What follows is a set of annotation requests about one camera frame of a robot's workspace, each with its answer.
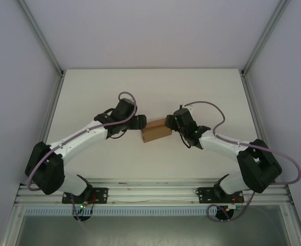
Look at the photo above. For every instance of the brown cardboard box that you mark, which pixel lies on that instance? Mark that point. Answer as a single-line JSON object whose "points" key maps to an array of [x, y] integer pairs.
{"points": [[155, 133]]}

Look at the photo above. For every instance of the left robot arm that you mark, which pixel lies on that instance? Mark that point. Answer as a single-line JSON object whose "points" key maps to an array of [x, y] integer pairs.
{"points": [[83, 135]]}

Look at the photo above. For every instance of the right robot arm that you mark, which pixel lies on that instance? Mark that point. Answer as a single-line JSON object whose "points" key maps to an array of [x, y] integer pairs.
{"points": [[224, 146]]}

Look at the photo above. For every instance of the small circuit board with LED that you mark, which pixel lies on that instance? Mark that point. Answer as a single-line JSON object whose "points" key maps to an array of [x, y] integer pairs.
{"points": [[83, 205], [235, 207]]}

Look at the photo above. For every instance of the grey metal sheet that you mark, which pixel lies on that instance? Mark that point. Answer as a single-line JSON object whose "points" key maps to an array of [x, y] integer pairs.
{"points": [[150, 230]]}

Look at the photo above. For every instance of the aluminium mounting rail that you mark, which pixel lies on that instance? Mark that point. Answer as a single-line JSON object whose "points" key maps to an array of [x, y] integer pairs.
{"points": [[150, 191]]}

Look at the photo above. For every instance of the aluminium table side rail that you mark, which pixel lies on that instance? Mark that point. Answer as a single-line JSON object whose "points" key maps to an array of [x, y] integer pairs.
{"points": [[53, 107]]}

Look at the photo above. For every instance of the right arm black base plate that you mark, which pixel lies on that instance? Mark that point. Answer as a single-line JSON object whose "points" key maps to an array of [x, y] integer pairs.
{"points": [[206, 194]]}

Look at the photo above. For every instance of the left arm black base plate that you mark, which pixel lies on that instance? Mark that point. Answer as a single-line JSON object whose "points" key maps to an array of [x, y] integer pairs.
{"points": [[100, 194]]}

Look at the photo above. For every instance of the aluminium frame post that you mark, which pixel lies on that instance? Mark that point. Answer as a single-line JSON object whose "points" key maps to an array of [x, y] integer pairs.
{"points": [[41, 38], [265, 38]]}

